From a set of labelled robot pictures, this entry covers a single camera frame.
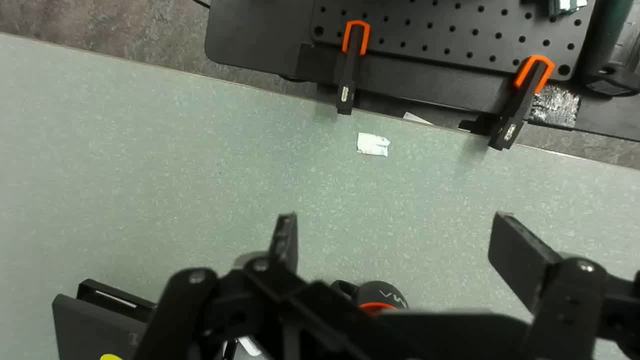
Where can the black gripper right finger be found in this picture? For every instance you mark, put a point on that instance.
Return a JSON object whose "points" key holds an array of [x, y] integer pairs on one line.
{"points": [[522, 258]]}

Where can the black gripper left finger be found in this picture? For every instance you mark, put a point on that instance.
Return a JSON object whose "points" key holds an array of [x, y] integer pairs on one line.
{"points": [[285, 242]]}

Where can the black mug red interior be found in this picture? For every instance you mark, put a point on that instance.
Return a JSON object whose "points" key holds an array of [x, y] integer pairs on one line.
{"points": [[372, 296]]}

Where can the orange black clamp right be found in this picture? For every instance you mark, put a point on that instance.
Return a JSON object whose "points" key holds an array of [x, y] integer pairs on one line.
{"points": [[505, 126]]}

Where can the orange black clamp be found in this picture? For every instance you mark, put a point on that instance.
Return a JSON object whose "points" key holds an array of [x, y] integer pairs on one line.
{"points": [[352, 49], [505, 126]]}

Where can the white tape patch near edge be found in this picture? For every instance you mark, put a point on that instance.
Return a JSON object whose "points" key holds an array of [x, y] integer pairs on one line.
{"points": [[372, 145]]}

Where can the small black box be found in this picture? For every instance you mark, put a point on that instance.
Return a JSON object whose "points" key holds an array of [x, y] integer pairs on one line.
{"points": [[99, 323]]}

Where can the black perforated mounting board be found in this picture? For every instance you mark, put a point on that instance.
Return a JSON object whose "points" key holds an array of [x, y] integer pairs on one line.
{"points": [[445, 52]]}

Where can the orange black clamp left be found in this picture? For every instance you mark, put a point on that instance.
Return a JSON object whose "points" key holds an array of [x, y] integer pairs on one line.
{"points": [[352, 49]]}

